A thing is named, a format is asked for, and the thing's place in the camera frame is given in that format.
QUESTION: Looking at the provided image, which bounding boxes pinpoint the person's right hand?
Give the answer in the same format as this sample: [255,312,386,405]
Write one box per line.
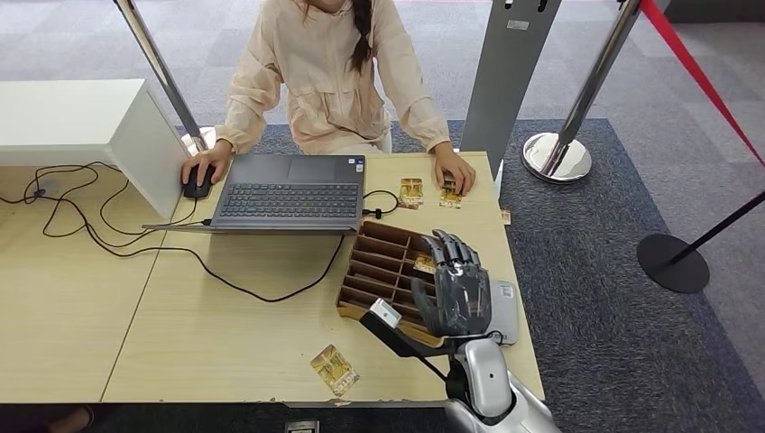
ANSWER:
[180,138,235,188]

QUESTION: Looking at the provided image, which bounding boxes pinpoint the black stanchion with round base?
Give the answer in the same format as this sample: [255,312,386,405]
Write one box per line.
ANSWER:
[636,190,765,295]

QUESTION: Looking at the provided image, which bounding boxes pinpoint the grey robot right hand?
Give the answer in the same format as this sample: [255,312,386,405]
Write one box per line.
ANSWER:
[410,228,493,339]

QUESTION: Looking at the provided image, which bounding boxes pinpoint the black computer mouse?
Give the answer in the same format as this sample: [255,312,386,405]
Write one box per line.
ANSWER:
[181,165,217,199]

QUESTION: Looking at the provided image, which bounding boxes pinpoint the red barrier rope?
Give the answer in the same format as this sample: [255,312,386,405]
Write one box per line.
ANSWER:
[639,0,765,169]

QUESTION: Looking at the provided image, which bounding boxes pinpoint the tan shoe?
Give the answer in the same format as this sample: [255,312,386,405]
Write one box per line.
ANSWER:
[46,404,96,433]

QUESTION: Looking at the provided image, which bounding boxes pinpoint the short black cable with plug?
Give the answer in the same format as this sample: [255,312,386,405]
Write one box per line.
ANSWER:
[361,189,401,219]

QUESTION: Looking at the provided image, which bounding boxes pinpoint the light grey card reader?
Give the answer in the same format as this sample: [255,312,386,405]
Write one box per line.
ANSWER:
[483,281,521,346]

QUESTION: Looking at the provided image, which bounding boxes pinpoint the dark grey laptop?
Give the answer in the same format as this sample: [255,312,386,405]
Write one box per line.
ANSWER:
[208,153,367,233]

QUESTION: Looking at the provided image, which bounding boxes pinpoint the brown wooden card organiser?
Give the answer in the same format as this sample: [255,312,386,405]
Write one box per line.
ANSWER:
[336,219,465,349]

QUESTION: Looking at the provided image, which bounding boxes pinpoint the grey kiosk pillar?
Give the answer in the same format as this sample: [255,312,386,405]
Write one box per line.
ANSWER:
[460,0,564,174]

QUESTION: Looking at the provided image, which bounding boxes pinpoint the person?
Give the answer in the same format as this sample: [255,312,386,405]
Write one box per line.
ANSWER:
[180,0,477,198]

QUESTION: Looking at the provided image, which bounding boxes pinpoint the white desk cabinet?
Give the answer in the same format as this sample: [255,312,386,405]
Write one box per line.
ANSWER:
[0,78,189,220]

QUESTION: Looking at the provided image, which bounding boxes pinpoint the black mouse cable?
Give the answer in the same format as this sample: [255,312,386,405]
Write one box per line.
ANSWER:
[98,178,207,237]

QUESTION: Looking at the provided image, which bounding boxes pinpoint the long black power cable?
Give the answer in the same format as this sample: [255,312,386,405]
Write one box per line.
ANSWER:
[0,161,348,304]

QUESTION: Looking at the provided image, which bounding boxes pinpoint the chrome stanchion post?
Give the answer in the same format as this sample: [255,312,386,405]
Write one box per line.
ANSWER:
[521,0,645,185]
[113,0,217,158]

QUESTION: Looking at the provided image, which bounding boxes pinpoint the thin grey rod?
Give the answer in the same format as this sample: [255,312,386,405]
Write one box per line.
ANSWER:
[141,223,213,233]

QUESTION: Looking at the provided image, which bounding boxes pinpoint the person's left hand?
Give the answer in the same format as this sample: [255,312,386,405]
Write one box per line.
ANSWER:
[431,141,477,198]

